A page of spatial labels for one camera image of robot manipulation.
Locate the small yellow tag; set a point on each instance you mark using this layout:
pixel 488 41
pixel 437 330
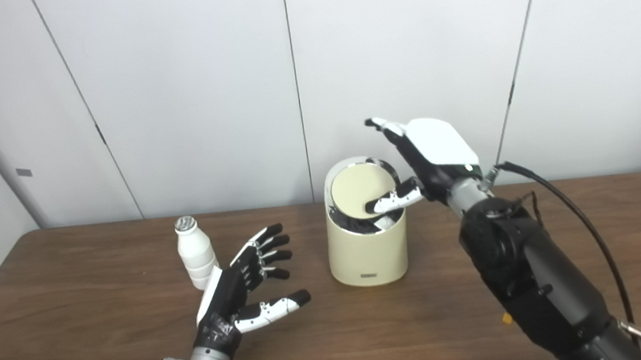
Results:
pixel 507 318

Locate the black bin liner bag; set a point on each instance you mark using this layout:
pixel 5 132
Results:
pixel 354 225

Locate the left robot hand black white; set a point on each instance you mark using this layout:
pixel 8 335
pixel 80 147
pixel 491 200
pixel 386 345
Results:
pixel 226 298

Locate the cream-colored bin body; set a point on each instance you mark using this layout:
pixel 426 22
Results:
pixel 369 254

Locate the round cream bin lid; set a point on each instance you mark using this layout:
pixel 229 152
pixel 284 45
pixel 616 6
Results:
pixel 357 191

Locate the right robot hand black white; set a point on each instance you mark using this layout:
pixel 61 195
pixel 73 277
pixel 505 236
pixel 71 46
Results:
pixel 438 151

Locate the small white plastic bottle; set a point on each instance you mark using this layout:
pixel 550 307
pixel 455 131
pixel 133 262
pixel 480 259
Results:
pixel 196 259

